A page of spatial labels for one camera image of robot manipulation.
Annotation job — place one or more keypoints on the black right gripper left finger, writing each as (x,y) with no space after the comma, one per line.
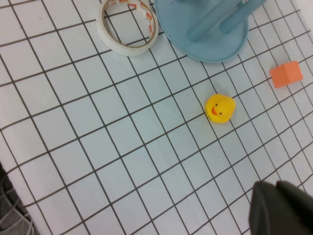
(266,213)

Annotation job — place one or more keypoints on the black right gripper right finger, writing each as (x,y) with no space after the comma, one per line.
(300,210)

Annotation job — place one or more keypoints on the blue cup stand white caps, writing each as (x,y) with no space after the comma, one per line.
(207,46)

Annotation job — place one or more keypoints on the yellow rubber duck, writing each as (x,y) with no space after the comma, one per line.
(220,107)

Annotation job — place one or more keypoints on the orange foam cube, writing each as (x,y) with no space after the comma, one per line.
(286,76)

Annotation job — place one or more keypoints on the white black-grid tablecloth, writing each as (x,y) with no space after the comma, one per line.
(122,134)

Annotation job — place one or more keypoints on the white tape roll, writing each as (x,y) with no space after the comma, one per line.
(102,31)

